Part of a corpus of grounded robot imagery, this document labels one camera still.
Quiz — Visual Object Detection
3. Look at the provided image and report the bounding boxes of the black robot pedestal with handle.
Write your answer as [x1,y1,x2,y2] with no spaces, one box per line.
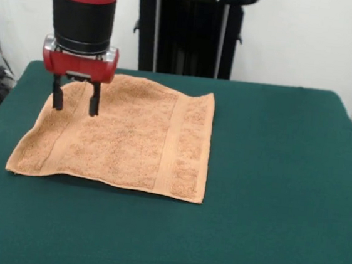
[118,0,261,83]

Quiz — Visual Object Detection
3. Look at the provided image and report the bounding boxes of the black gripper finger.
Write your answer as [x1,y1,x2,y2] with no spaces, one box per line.
[88,80,103,118]
[49,74,67,111]

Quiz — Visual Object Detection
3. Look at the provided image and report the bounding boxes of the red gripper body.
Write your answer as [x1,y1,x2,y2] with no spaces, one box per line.
[39,34,122,86]

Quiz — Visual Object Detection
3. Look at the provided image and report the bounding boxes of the orange terry towel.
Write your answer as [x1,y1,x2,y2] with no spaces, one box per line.
[3,63,217,204]

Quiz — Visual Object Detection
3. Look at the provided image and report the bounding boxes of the dark green table cloth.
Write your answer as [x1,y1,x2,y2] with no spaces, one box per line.
[0,55,352,264]

